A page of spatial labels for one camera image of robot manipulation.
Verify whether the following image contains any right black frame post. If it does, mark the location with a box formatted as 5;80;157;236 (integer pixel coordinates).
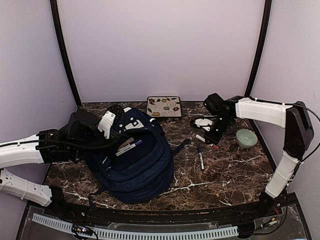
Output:
244;0;273;97

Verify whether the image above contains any left black frame post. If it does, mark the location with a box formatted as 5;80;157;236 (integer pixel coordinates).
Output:
49;0;82;108

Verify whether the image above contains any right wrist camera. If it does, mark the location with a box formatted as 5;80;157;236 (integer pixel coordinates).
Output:
189;92;225;132

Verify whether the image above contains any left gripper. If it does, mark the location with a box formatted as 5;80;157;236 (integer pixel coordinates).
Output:
71;129;127;159

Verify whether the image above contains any white marker blue cap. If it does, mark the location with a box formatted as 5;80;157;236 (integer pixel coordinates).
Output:
197;146;205;171

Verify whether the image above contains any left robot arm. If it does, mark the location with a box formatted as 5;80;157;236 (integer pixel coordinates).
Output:
0;110;126;218

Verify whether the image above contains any white marker black cap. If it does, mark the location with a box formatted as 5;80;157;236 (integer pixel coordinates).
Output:
115;140;143;157

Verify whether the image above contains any white marker purple cap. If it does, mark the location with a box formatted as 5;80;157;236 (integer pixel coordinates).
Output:
195;134;220;150

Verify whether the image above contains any black frame post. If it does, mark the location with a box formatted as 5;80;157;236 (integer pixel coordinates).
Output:
244;0;273;97
49;0;82;108

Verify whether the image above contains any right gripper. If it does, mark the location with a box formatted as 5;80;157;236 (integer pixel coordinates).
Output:
203;115;233;146

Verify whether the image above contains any green ceramic bowl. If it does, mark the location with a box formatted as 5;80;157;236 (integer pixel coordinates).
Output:
236;129;258;149

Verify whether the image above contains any white slotted cable duct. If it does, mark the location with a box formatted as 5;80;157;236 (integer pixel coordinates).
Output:
31;213;239;240

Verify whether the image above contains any floral pattern notebook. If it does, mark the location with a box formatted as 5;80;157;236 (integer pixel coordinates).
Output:
146;96;182;118

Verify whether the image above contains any navy blue student backpack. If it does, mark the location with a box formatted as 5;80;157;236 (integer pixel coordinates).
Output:
84;107;190;204

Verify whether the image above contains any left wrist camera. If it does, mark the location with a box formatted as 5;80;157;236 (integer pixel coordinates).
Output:
97;104;125;140

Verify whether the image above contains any black front rail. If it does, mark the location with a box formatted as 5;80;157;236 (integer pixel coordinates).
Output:
29;193;303;229

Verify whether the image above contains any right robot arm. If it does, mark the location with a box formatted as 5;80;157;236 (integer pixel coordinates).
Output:
203;93;315;217

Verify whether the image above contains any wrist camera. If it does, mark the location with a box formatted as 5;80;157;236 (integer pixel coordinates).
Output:
97;104;125;140
189;92;225;132

